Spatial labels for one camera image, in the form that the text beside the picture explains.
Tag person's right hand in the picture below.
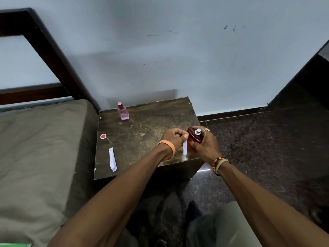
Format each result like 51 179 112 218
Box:
189 126 222 166

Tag person's left hand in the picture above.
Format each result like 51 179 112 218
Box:
160 128 189 153

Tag red perfume bottle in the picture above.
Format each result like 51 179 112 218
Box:
187 127 204 153

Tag person's left forearm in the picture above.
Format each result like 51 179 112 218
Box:
47 143 175 247

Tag person's right forearm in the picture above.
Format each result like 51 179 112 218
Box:
215 162 329 247

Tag orange rubber wristband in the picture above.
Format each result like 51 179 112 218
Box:
157 140 176 161

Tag dark wooden side table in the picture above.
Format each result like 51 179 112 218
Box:
94 97 208 181

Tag person's dark shoe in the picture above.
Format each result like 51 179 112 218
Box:
185 201 202 224

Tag pink perfume bottle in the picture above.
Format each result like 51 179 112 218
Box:
117 102 130 120

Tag stack of white paper strips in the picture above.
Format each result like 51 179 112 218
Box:
108 148 117 172

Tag person's grey trousers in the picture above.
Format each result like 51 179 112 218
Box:
116 201 263 247

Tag olive green mattress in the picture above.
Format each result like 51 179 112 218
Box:
0 99 99 247

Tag dark wooden bed frame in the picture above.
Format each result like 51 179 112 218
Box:
0 8 101 112

